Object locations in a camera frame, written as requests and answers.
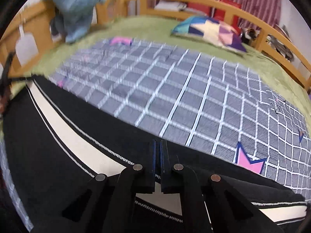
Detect colourful patchwork pillow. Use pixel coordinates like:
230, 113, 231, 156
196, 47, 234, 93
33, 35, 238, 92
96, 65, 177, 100
171, 15, 248, 54

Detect black pants with white stripe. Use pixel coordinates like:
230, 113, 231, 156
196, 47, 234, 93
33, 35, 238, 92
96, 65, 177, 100
2, 75, 308, 233

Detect pile of boxes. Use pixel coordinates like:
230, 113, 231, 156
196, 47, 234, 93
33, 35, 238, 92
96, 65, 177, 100
266, 24, 296, 62

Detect blue plush toy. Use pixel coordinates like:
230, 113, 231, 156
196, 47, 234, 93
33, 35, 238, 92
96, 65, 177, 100
40, 0, 110, 44

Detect green bed cover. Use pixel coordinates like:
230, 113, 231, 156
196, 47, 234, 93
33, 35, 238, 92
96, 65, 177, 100
0, 15, 311, 141

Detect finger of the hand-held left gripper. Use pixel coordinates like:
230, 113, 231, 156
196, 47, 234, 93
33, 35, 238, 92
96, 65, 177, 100
0, 51, 13, 98

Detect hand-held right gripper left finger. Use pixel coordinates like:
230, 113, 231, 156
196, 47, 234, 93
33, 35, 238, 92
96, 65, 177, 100
30, 139, 157, 233

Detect grey checked star blanket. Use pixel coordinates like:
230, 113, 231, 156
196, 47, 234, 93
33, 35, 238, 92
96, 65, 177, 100
49, 37, 310, 195

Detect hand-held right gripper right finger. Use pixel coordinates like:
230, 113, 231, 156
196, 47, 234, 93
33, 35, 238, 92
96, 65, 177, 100
160, 139, 285, 233

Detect red chair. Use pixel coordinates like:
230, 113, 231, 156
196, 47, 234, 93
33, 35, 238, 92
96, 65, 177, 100
188, 2, 212, 17
214, 0, 243, 26

